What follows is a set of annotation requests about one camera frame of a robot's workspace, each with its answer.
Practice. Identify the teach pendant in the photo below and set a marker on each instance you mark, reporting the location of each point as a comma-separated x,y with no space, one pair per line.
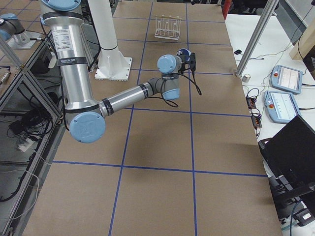
286,79
281,106

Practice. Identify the aluminium frame post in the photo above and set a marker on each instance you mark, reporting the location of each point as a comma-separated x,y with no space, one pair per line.
263,21

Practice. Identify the lower teach pendant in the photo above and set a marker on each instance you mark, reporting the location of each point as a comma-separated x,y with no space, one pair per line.
281,106

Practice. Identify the light blue plastic cup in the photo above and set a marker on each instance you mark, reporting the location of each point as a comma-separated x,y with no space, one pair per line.
185,53

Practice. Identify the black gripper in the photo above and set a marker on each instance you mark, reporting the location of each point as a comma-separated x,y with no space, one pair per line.
182,70

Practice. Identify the upper teach pendant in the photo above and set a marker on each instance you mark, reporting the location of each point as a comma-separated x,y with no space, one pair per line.
286,79

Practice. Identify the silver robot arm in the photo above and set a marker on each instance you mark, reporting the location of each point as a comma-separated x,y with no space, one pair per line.
10,25
86,115

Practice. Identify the black laptop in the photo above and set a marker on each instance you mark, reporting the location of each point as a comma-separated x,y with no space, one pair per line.
291,152

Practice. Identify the small metal cylinder weight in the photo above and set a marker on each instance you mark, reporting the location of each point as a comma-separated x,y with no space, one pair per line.
246,78

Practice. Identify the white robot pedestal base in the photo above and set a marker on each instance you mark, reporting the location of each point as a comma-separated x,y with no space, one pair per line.
112,65

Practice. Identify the white wire cup holder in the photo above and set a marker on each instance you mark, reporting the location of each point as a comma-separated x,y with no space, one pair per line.
167,27

